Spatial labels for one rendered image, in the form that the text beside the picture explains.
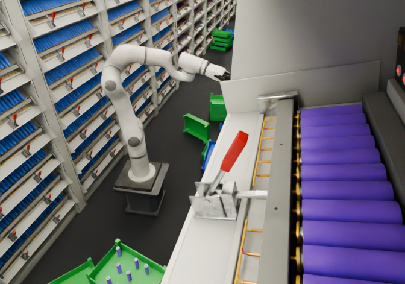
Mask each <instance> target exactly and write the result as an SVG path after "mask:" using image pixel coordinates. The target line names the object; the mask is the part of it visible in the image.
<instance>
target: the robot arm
mask: <svg viewBox="0 0 405 284"><path fill-rule="evenodd" d="M130 63H140V64H145V65H153V66H161V67H163V68H165V69H166V71H167V73H168V74H169V75H170V76H171V77H172V78H173V79H175V80H178V81H183V82H192V81H193V80H194V79H195V75H196V73H198V74H201V75H206V76H207V77H209V78H211V79H214V80H216V81H221V80H228V81H230V80H231V74H230V73H229V72H228V71H227V70H225V68H223V67H221V66H218V65H214V64H211V63H210V62H209V61H207V60H204V59H202V58H199V57H196V56H194V55H190V54H188V53H185V52H182V53H181V55H180V58H179V60H178V66H179V67H182V68H183V72H180V71H176V70H175V69H174V68H173V66H172V57H171V53H170V52H168V51H165V50H161V49H154V48H148V47H144V46H137V45H130V44H122V45H119V46H118V47H117V48H116V49H115V50H114V51H113V53H112V55H111V56H110V57H109V58H108V59H107V61H106V62H105V64H104V67H103V69H102V75H101V86H102V89H103V91H104V93H105V94H106V95H107V96H108V97H109V98H110V100H111V102H112V104H113V106H114V108H115V110H116V113H117V116H118V119H119V123H120V126H121V131H122V135H123V138H124V141H125V143H126V144H127V148H128V153H129V157H130V161H131V166H132V167H131V168H130V170H129V172H128V176H129V178H130V179H131V180H132V181H135V182H138V183H141V182H145V181H148V180H150V179H151V178H153V176H154V175H155V167H154V166H153V165H152V164H150V163H149V160H148V154H147V150H146V143H145V135H144V130H143V124H142V121H141V120H140V119H139V118H137V117H136V116H135V114H134V110H133V106H132V105H131V101H130V99H129V97H128V95H127V93H126V91H125V90H124V88H123V87H122V83H121V73H122V71H123V70H124V68H125V67H126V66H128V65H129V64H130Z"/></svg>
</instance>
